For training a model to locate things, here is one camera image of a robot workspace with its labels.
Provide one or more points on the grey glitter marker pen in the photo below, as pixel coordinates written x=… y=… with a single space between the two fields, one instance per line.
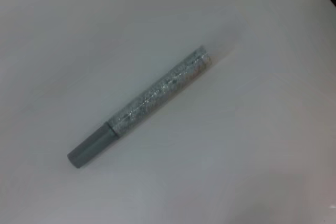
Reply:
x=147 y=100

